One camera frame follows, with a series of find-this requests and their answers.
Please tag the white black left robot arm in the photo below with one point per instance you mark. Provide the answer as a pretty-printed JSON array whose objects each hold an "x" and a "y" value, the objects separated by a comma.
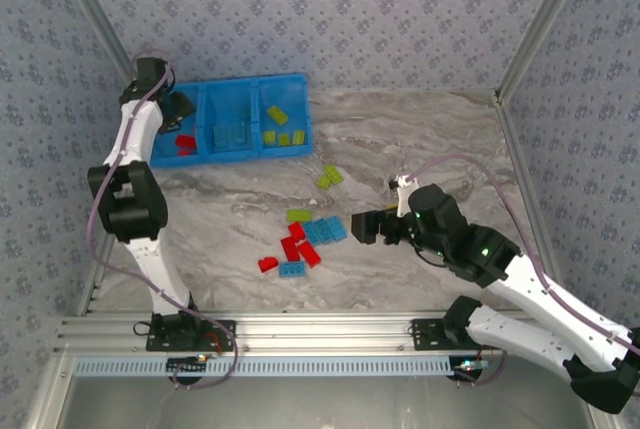
[{"x": 145, "y": 259}]

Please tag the aluminium lower frame rail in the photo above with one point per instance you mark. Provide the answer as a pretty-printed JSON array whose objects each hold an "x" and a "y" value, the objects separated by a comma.
[
  {"x": 602, "y": 422},
  {"x": 50, "y": 394}
]

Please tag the blue three-compartment plastic bin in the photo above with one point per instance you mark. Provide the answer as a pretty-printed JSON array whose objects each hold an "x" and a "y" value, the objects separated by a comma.
[{"x": 285, "y": 94}]

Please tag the aluminium front rail extrusion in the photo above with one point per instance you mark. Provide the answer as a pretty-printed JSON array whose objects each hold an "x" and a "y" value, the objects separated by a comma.
[{"x": 325, "y": 331}]

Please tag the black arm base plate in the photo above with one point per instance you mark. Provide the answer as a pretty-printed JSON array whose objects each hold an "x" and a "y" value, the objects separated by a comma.
[
  {"x": 425, "y": 336},
  {"x": 225, "y": 331}
]

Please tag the steel lower panel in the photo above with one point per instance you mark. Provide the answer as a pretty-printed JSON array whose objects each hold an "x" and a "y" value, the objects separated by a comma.
[{"x": 325, "y": 404}]

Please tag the long red lego brick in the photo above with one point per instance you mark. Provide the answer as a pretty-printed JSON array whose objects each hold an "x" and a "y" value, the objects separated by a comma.
[
  {"x": 185, "y": 141},
  {"x": 309, "y": 253}
]

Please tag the aluminium frame post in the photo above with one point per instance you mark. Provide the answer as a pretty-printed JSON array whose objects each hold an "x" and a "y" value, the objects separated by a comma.
[
  {"x": 541, "y": 24},
  {"x": 102, "y": 23}
]

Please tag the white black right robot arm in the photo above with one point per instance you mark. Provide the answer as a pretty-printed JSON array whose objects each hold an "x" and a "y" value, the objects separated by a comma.
[{"x": 550, "y": 299}]

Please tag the small controller board with light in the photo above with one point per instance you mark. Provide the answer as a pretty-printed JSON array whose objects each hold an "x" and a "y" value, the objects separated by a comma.
[
  {"x": 470, "y": 365},
  {"x": 187, "y": 363}
]

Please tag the aluminium side rail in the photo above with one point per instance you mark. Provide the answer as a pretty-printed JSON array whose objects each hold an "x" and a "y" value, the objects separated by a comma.
[
  {"x": 92, "y": 294},
  {"x": 522, "y": 174}
]

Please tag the long green lego brick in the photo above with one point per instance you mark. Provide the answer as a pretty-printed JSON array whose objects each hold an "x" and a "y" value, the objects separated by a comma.
[
  {"x": 299, "y": 215},
  {"x": 277, "y": 115},
  {"x": 334, "y": 174}
]

